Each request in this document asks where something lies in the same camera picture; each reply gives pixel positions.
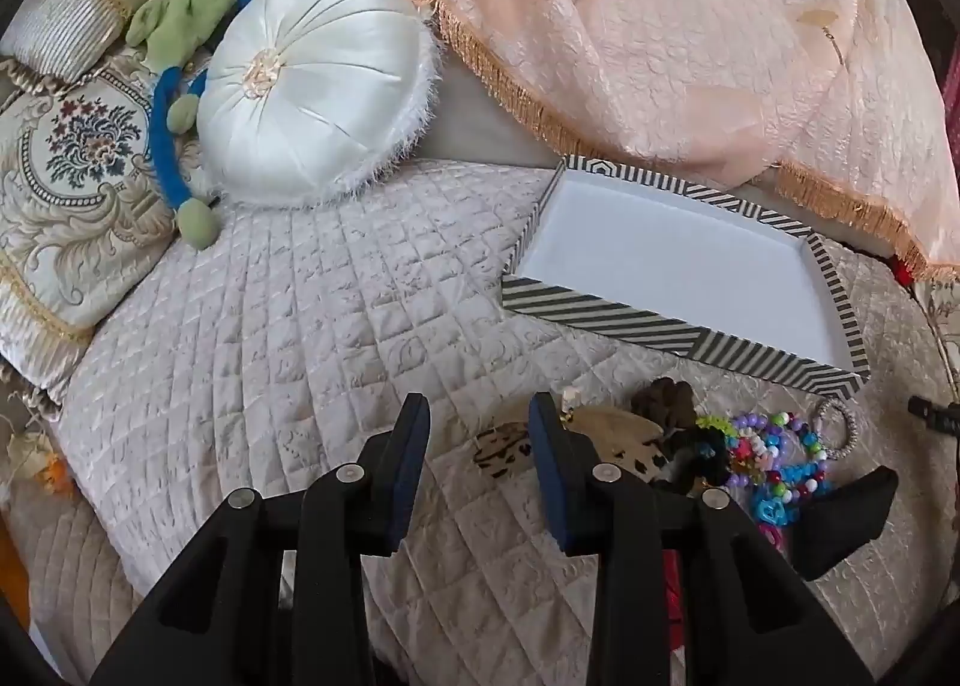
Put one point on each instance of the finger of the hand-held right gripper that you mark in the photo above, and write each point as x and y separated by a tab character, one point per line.
934	414

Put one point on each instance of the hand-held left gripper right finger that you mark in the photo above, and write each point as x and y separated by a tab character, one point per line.
555	491

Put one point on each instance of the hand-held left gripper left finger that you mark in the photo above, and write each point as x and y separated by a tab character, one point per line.
397	498

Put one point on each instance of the leopard print scrunchie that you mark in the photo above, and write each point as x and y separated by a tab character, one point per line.
502	446

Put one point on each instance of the black fabric pouch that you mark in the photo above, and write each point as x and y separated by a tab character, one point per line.
847	521

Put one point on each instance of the brown scrunchie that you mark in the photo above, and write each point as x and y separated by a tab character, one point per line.
664	401

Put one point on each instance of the black scrunchie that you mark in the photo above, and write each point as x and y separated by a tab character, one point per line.
697	453

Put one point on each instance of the red bow hair clip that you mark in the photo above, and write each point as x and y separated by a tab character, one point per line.
679	596

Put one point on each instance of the striped tray box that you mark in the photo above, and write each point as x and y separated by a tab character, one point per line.
675	258

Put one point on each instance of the floral embroidered cushion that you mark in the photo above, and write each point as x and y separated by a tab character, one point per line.
941	326

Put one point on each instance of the small red object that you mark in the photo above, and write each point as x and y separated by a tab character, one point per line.
902	272

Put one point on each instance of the quilted beige bedspread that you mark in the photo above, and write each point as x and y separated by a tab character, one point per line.
300	326

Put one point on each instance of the orange floral fabric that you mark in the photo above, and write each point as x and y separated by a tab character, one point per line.
41	465

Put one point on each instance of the round white satin cushion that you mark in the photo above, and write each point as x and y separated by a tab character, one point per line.
315	93

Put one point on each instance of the floral embroidered pillow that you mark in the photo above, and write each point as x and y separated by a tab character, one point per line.
67	206

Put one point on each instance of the peach fringed blanket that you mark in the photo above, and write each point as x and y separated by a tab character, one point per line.
675	18

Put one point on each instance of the green blue plush toy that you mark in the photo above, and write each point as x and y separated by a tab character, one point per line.
187	3

